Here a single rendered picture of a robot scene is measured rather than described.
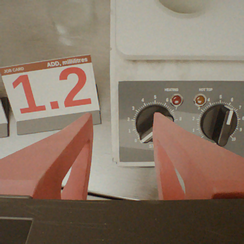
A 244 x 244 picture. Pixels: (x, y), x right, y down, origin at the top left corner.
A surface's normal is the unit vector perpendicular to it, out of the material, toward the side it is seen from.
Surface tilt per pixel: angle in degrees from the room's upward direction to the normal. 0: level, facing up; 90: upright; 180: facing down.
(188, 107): 30
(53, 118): 0
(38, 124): 0
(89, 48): 0
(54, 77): 40
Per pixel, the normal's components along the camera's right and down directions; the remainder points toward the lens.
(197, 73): -0.01, -0.24
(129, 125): 0.00, 0.28
